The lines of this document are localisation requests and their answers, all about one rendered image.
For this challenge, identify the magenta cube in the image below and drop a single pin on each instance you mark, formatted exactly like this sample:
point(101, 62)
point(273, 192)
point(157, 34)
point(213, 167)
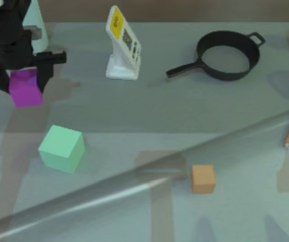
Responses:
point(27, 92)

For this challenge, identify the mint green cube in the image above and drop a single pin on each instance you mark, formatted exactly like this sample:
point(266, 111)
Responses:
point(61, 148)

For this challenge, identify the small orange cube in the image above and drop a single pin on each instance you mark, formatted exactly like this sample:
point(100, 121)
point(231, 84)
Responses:
point(202, 179)

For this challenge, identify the white card stand with label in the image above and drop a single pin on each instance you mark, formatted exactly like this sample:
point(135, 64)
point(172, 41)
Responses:
point(124, 45)

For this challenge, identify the black frying pan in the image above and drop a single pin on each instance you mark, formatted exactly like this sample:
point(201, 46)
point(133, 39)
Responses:
point(225, 55)

